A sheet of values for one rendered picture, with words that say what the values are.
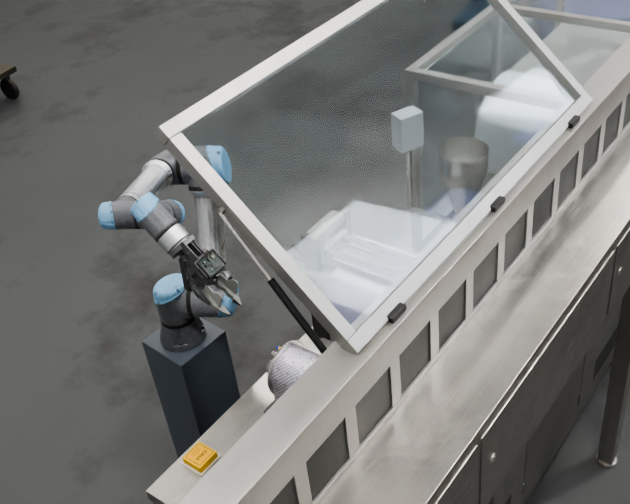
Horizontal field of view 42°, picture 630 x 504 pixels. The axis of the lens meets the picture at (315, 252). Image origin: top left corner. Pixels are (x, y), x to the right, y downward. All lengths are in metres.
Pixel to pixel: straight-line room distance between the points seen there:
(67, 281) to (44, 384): 0.79
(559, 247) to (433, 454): 0.72
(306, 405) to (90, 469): 2.35
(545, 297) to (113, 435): 2.33
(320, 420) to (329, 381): 0.08
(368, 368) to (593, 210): 0.95
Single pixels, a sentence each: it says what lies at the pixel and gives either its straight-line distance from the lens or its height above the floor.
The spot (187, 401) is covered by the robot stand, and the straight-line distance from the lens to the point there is 2.82.
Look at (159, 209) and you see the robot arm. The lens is 2.10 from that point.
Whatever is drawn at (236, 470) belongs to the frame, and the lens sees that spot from 1.38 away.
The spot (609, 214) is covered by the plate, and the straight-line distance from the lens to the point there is 2.27.
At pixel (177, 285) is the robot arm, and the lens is 2.62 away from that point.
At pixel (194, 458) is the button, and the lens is 2.38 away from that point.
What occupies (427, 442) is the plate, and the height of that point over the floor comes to 1.44.
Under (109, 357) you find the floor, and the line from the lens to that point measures 4.18.
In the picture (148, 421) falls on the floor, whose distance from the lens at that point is 3.81.
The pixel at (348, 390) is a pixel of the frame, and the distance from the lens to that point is 1.49.
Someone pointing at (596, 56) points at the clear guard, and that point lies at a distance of 2.74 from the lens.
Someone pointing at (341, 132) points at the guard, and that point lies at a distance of 1.74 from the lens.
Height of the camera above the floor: 2.72
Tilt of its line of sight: 37 degrees down
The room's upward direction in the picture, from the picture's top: 7 degrees counter-clockwise
